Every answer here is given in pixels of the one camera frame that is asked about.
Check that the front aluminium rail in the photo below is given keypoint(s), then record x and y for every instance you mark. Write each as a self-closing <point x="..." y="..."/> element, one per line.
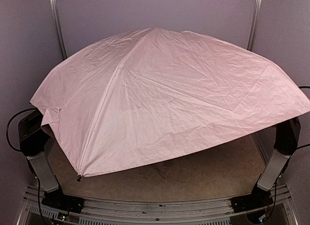
<point x="219" y="211"/>

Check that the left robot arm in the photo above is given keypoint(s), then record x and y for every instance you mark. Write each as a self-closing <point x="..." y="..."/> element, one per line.
<point x="32" y="142"/>

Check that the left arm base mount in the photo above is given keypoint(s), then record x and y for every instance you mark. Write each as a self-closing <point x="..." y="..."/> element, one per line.
<point x="65" y="202"/>

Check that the right frame post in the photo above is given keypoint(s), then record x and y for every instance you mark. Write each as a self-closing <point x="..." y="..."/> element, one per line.
<point x="254" y="24"/>

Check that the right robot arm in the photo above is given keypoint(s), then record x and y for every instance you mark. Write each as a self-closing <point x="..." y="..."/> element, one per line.
<point x="285" y="145"/>

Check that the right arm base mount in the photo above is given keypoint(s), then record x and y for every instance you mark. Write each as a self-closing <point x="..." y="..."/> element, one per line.
<point x="250" y="202"/>

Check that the pink folding umbrella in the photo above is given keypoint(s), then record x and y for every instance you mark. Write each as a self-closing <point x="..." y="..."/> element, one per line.
<point x="147" y="96"/>

